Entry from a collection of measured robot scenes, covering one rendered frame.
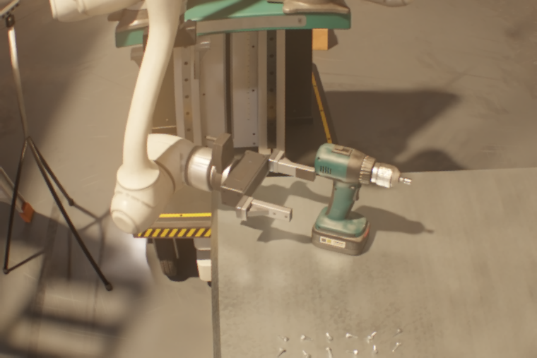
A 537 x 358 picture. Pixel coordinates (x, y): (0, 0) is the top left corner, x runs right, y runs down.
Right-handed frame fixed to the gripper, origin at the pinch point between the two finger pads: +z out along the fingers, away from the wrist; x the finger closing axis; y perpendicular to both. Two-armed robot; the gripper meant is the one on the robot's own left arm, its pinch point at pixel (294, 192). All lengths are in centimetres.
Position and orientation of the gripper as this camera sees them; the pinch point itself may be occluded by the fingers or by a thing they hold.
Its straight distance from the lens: 142.7
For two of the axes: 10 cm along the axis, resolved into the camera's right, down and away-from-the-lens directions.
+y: 0.0, 7.9, 6.2
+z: 9.3, 2.3, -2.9
